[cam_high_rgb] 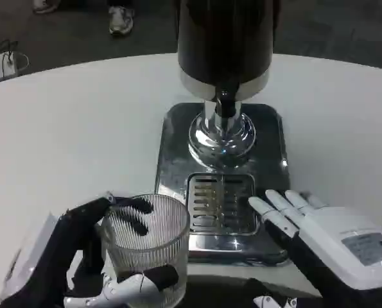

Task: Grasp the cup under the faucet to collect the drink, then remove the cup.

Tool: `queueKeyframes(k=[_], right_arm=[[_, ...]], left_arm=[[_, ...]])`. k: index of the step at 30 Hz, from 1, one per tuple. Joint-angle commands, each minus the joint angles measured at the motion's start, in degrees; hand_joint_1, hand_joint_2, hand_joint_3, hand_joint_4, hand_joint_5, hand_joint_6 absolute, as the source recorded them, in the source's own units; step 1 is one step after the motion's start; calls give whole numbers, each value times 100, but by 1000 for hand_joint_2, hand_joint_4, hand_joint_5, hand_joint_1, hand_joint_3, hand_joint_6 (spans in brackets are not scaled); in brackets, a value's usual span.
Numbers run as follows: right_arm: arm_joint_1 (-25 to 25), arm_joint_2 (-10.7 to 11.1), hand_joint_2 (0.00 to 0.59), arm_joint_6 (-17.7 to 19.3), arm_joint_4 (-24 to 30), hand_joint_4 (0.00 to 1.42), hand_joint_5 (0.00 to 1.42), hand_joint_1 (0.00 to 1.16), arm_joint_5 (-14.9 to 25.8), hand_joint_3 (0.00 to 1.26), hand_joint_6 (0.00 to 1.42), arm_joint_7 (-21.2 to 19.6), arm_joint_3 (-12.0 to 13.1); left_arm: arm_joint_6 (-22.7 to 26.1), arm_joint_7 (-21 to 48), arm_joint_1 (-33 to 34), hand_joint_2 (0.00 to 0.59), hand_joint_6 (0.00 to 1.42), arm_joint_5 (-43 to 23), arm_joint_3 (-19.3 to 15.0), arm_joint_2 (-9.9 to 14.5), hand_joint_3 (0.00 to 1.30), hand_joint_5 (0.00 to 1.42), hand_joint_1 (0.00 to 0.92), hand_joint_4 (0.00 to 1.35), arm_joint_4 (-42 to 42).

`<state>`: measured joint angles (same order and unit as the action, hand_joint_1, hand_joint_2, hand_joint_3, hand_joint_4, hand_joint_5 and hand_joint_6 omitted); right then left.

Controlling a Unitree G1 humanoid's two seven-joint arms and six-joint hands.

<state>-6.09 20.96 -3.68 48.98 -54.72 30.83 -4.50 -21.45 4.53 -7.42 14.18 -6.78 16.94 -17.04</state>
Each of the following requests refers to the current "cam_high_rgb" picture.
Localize person's white shoe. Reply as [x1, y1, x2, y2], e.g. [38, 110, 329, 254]
[109, 6, 135, 36]
[33, 0, 58, 14]

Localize white box with cable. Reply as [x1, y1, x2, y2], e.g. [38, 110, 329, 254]
[0, 40, 30, 86]

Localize steel drip tray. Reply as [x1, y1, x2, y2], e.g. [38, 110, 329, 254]
[154, 101, 291, 267]

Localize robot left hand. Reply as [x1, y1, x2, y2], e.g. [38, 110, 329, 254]
[0, 191, 180, 308]

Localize clear ribbed glass cup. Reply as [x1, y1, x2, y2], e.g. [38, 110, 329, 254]
[100, 193, 191, 308]

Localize black drink dispenser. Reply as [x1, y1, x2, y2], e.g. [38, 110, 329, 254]
[177, 0, 275, 169]

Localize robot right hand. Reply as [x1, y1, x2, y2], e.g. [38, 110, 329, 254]
[248, 189, 382, 308]

